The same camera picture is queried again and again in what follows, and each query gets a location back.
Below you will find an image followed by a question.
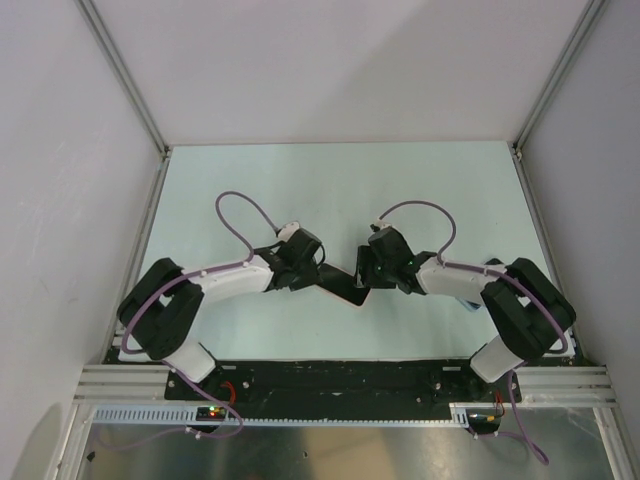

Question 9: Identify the pink phone case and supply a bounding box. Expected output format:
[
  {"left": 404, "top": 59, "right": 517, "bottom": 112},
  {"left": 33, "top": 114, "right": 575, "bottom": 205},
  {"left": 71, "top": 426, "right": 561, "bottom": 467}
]
[{"left": 321, "top": 288, "right": 370, "bottom": 308}]

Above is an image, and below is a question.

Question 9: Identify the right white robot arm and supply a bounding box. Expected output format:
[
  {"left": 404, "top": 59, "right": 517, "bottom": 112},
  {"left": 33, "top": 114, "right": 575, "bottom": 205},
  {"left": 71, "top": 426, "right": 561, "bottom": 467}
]
[{"left": 355, "top": 226, "right": 576, "bottom": 401}]

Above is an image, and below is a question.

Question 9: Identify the left aluminium frame post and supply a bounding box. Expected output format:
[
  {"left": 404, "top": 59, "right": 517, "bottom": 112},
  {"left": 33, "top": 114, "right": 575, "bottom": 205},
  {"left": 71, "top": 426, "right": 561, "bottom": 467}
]
[{"left": 74, "top": 0, "right": 170, "bottom": 160}]

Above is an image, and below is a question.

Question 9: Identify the blue cased smartphone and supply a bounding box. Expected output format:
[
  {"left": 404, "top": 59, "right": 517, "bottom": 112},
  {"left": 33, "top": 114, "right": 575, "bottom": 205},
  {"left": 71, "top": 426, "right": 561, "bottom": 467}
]
[{"left": 457, "top": 257, "right": 506, "bottom": 314}]

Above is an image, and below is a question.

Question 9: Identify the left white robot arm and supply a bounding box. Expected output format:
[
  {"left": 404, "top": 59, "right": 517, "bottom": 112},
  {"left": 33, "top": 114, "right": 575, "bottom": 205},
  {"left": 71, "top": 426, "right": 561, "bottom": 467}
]
[{"left": 117, "top": 222, "right": 326, "bottom": 399}]

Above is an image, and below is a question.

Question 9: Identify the aluminium frame post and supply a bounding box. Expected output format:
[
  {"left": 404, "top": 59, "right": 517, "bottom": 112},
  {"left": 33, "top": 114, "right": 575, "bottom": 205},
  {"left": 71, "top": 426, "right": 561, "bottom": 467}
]
[
  {"left": 512, "top": 0, "right": 610, "bottom": 160},
  {"left": 74, "top": 0, "right": 170, "bottom": 160}
]

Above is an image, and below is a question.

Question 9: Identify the black smartphone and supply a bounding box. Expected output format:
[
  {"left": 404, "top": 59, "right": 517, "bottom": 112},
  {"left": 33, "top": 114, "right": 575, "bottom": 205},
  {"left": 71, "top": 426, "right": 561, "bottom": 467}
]
[{"left": 318, "top": 264, "right": 371, "bottom": 296}]

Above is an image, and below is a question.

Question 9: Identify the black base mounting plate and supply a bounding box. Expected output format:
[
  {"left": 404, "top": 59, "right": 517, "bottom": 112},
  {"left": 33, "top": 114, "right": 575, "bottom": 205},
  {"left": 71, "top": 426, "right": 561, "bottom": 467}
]
[{"left": 164, "top": 360, "right": 522, "bottom": 421}]

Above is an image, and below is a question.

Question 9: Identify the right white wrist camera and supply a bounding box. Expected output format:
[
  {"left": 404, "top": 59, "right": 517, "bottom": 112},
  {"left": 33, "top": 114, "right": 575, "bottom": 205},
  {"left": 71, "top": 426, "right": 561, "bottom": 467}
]
[{"left": 370, "top": 218, "right": 391, "bottom": 232}]

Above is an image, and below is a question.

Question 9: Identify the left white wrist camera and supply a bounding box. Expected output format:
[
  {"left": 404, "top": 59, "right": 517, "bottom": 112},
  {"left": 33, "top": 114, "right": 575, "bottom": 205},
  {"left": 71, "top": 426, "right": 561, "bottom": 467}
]
[{"left": 276, "top": 221, "right": 300, "bottom": 242}]

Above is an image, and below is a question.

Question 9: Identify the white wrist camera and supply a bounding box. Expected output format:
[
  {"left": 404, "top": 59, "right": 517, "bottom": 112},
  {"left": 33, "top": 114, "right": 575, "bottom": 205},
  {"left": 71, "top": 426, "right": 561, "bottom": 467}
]
[
  {"left": 370, "top": 218, "right": 391, "bottom": 232},
  {"left": 276, "top": 221, "right": 300, "bottom": 242}
]

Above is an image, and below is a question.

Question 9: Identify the white slotted cable duct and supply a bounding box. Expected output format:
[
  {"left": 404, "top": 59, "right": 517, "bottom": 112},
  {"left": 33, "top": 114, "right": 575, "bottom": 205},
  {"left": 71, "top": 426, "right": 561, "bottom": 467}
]
[{"left": 92, "top": 403, "right": 474, "bottom": 429}]

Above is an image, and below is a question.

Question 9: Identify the aluminium front frame rail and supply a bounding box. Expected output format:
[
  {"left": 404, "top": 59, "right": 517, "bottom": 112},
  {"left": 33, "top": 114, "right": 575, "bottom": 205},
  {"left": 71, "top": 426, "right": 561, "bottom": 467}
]
[{"left": 73, "top": 364, "right": 618, "bottom": 408}]

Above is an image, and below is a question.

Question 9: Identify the right aluminium frame post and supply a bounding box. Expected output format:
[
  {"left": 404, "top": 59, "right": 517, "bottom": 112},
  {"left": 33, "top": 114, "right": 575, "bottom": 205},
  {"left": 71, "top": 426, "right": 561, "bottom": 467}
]
[{"left": 512, "top": 0, "right": 610, "bottom": 160}]

